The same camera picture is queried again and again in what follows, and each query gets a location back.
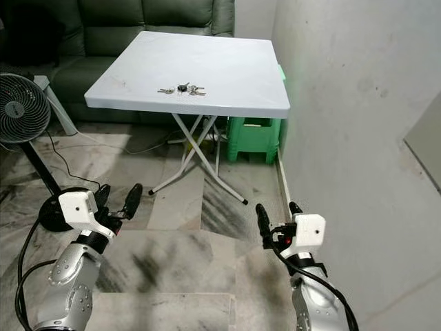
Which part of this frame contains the bunch of keys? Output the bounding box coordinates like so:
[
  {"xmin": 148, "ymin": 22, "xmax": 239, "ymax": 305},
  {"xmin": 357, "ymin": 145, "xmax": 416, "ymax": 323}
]
[{"xmin": 158, "ymin": 83, "xmax": 207, "ymax": 97}]

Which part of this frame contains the white slanted bar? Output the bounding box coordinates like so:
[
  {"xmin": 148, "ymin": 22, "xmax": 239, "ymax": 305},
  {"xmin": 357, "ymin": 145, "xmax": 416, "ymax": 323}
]
[{"xmin": 34, "ymin": 74, "xmax": 79, "ymax": 136}]

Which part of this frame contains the black standing fan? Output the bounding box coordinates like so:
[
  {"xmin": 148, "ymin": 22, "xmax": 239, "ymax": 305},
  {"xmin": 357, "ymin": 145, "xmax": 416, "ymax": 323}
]
[{"xmin": 0, "ymin": 72, "xmax": 90, "ymax": 232}]

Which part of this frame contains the dark green sofa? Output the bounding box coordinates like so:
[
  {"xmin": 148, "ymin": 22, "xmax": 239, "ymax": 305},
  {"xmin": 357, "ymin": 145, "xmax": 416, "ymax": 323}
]
[{"xmin": 0, "ymin": 0, "xmax": 236, "ymax": 126}]

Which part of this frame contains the black cushion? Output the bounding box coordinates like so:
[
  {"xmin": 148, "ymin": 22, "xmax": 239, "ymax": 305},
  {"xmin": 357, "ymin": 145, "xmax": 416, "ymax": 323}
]
[{"xmin": 3, "ymin": 7, "xmax": 66, "ymax": 68}]

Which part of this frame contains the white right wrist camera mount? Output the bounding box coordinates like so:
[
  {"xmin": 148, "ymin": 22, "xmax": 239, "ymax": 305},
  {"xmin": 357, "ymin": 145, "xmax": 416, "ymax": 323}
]
[{"xmin": 291, "ymin": 214, "xmax": 327, "ymax": 250}]

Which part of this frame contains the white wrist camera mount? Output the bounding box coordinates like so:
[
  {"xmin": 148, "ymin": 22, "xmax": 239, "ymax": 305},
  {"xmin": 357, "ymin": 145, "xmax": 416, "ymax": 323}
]
[
  {"xmin": 59, "ymin": 190, "xmax": 105, "ymax": 232},
  {"xmin": 291, "ymin": 214, "xmax": 327, "ymax": 250}
]

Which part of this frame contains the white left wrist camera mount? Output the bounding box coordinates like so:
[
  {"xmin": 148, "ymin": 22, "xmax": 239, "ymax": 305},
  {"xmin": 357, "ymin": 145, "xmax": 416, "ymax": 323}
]
[{"xmin": 59, "ymin": 190, "xmax": 105, "ymax": 232}]

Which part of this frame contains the black fan cable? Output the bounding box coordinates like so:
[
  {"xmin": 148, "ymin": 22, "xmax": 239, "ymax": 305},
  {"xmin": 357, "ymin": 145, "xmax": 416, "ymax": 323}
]
[{"xmin": 47, "ymin": 134, "xmax": 99, "ymax": 192}]

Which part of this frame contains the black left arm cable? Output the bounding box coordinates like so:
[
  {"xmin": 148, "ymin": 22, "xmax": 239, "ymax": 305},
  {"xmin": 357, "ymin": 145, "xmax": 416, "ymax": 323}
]
[{"xmin": 14, "ymin": 217, "xmax": 60, "ymax": 331}]

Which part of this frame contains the grey wall board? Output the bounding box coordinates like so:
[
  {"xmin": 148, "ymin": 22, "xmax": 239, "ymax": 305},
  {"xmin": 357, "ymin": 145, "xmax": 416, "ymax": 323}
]
[{"xmin": 404, "ymin": 93, "xmax": 441, "ymax": 192}]

